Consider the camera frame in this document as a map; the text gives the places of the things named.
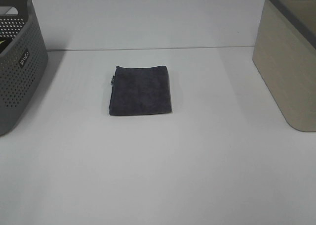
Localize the dark grey towel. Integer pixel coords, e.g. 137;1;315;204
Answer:
109;66;172;116

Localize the beige plastic basket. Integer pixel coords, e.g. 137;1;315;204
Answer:
252;0;316;132

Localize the grey perforated plastic basket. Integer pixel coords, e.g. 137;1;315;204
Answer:
0;0;48;135

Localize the black yellow item in basket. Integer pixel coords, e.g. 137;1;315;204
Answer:
0;38;12;53

